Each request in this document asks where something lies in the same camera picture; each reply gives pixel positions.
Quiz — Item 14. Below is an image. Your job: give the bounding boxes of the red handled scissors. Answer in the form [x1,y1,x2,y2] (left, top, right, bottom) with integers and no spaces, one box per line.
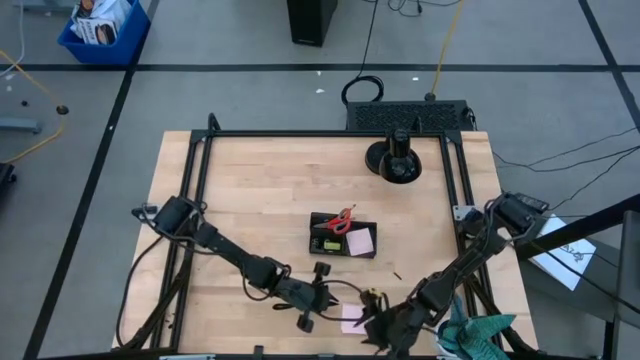
[313,203,357,236]

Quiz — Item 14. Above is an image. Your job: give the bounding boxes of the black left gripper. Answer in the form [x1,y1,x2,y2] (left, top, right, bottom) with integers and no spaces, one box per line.
[296,261,343,334]

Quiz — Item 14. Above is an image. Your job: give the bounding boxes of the black round camera stand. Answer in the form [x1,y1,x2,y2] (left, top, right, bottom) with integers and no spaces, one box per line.
[363,128,423,185]

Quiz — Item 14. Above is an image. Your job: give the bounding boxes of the yellow floor cable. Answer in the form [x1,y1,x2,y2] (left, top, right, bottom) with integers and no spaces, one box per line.
[0,47,67,166]

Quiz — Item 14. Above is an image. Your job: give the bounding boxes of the black cable bundle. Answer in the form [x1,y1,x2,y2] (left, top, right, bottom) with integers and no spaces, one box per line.
[369,0,461,17]

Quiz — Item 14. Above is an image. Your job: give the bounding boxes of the black power brick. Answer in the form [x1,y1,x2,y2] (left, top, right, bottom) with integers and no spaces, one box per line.
[514,192,550,212]

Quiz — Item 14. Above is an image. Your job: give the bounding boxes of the pink sticky note pad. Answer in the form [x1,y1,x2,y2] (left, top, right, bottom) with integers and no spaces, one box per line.
[345,227,376,258]
[340,303,369,336]

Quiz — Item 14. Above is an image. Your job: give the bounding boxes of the yellow power cable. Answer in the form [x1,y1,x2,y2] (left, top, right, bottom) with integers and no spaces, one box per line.
[430,0,466,97]

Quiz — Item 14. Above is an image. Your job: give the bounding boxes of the white paper sheet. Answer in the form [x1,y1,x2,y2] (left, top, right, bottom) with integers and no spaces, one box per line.
[528,213,598,293]

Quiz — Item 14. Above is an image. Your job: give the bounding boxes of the black mesh desk organizer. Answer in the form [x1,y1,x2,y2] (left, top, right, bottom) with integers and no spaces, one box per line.
[308,211,378,260]

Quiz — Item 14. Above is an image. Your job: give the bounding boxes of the black aluminium table frame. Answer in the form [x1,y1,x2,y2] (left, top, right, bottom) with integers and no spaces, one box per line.
[115,112,540,360]

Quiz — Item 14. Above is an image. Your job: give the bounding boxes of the white floor cable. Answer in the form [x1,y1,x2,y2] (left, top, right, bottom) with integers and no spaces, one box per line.
[0,0,25,79]

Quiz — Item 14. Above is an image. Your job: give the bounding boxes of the teal cloth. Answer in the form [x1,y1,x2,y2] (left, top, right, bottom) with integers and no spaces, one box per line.
[434,294,517,360]

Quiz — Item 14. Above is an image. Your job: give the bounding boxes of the black metal stand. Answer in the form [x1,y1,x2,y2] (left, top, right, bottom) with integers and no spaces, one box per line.
[514,193,640,360]

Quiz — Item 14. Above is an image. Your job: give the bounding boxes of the white plant pot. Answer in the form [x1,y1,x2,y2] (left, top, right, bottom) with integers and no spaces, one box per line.
[432,327,454,359]

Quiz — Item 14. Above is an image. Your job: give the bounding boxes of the blue plastic bin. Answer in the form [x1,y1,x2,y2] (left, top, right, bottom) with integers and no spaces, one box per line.
[57,0,152,67]

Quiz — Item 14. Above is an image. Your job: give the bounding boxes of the printed papers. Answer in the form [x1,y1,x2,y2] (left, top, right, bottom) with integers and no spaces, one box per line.
[69,0,132,46]

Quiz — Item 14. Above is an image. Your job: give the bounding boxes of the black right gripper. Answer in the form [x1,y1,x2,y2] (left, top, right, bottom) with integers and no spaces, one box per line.
[352,288,432,354]

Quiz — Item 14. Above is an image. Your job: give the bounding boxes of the thin black floor cable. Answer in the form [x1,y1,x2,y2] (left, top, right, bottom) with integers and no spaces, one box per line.
[499,146,640,174]
[492,127,640,171]

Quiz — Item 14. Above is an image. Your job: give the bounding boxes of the black perforated metal case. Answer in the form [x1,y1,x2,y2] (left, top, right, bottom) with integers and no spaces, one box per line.
[344,99,476,133]

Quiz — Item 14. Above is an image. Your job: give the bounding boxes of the grey metal base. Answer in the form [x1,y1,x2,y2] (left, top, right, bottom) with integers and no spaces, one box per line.
[0,116,43,135]

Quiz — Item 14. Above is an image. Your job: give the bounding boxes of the black power cable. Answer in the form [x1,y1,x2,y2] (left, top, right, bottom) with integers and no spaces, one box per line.
[340,0,386,106]

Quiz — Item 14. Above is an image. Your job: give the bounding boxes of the thick black base cable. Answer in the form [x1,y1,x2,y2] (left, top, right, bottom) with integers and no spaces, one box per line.
[115,232,169,349]

